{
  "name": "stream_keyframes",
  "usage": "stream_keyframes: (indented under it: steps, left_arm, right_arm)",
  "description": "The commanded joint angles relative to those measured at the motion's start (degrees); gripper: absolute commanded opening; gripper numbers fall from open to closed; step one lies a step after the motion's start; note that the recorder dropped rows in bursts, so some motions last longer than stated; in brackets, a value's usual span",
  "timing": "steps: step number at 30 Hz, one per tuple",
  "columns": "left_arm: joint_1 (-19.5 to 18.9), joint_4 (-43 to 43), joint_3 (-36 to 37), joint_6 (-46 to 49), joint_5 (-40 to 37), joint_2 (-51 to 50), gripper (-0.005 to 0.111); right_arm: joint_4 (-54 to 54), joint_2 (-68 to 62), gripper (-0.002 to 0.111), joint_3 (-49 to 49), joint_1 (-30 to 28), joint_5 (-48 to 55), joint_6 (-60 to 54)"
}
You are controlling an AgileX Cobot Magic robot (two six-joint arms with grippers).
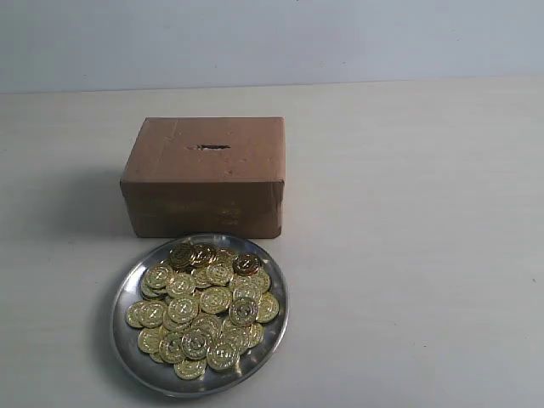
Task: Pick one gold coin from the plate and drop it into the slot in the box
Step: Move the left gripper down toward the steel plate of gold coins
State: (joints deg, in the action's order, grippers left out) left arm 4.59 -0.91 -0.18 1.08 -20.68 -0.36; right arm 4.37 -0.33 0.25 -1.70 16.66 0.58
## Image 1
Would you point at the brown cardboard slotted box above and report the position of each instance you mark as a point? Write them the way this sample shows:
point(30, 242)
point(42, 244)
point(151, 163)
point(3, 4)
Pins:
point(189, 175)

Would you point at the dark gold coin top right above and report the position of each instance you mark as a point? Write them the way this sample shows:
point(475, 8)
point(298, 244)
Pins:
point(246, 264)

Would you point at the gold coin right edge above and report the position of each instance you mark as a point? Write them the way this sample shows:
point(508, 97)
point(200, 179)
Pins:
point(268, 308)

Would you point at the gold coin top left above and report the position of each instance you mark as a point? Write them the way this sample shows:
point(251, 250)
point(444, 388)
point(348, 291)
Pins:
point(180, 255)

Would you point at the gold coin centre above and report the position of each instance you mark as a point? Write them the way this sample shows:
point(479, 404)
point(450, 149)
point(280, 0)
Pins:
point(215, 300)

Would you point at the gold coin bottom right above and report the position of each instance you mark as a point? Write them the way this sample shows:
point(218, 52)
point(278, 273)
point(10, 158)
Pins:
point(222, 355)

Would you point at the gold coin far left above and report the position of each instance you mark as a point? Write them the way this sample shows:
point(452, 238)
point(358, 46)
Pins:
point(134, 314)

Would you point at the gold coin lower left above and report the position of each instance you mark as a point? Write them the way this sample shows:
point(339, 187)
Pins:
point(149, 339)

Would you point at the gold coin bottom front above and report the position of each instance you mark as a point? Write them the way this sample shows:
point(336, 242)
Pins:
point(190, 369)

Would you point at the round steel plate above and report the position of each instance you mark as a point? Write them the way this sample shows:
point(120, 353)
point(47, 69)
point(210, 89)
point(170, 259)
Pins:
point(161, 378)

